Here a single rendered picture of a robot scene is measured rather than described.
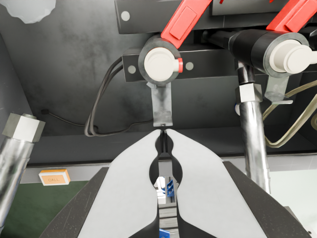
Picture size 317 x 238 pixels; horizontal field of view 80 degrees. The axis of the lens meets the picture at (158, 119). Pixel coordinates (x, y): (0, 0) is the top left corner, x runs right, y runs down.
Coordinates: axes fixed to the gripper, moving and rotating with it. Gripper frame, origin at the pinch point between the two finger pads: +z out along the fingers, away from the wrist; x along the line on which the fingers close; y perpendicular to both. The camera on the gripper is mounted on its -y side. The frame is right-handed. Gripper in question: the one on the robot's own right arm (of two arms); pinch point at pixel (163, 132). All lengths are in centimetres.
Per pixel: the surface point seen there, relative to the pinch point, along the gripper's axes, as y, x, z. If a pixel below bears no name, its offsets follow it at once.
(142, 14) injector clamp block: -7.6, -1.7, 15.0
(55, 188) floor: 122, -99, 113
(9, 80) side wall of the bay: 2.3, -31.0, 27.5
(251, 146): 3.1, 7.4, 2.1
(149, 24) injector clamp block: -6.5, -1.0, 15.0
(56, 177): 19.1, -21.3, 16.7
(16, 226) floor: 172, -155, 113
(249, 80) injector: -1.6, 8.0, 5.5
